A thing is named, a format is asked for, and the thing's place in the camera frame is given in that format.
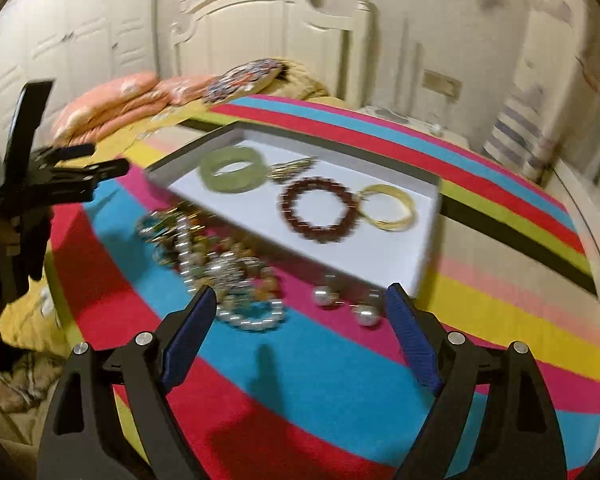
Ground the green jade bangle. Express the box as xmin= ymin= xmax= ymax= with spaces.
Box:
xmin=199 ymin=146 xmax=270 ymax=193

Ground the white wardrobe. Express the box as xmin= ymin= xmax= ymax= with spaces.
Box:
xmin=0 ymin=0 xmax=161 ymax=146

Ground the printed curtain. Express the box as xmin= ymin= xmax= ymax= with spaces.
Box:
xmin=482 ymin=0 xmax=600 ymax=183

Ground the dark red bead bracelet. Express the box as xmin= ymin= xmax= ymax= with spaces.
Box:
xmin=279 ymin=176 xmax=362 ymax=242

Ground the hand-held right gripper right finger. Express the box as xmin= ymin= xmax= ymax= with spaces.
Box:
xmin=385 ymin=282 xmax=568 ymax=480

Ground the tan fluffy blanket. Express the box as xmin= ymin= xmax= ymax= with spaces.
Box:
xmin=277 ymin=57 xmax=331 ymax=101

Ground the pink quilt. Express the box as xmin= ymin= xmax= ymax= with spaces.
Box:
xmin=50 ymin=71 xmax=221 ymax=143

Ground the wall socket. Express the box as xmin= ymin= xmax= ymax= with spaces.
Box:
xmin=422 ymin=70 xmax=463 ymax=98

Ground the white nightstand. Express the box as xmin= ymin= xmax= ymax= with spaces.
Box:
xmin=355 ymin=105 xmax=456 ymax=133

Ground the white window sill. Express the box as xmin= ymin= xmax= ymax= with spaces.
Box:
xmin=545 ymin=160 xmax=600 ymax=311

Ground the patterned pillow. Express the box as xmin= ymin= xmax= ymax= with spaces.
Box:
xmin=202 ymin=58 xmax=288 ymax=106

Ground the brown patterned cloth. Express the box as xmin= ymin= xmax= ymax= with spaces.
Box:
xmin=0 ymin=350 xmax=65 ymax=441

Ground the white bed headboard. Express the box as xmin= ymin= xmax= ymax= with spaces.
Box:
xmin=170 ymin=0 xmax=376 ymax=111

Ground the white lamp stand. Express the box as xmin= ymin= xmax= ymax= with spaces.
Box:
xmin=399 ymin=17 xmax=426 ymax=111

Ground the white jewelry box tray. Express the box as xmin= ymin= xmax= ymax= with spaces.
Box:
xmin=144 ymin=121 xmax=445 ymax=297

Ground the amber bead bracelet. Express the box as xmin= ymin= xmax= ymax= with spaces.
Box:
xmin=220 ymin=240 xmax=283 ymax=301

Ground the gold bangle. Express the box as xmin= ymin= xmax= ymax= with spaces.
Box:
xmin=361 ymin=183 xmax=417 ymax=233

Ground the colourful striped blanket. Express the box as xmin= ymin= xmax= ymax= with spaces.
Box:
xmin=45 ymin=94 xmax=600 ymax=480

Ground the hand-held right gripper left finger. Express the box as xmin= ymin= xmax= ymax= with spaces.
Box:
xmin=36 ymin=285 xmax=218 ymax=480

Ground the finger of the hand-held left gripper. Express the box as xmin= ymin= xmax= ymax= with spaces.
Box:
xmin=45 ymin=158 xmax=131 ymax=203
xmin=34 ymin=143 xmax=97 ymax=168

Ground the white pearl necklace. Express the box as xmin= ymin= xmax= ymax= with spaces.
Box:
xmin=172 ymin=220 xmax=288 ymax=333

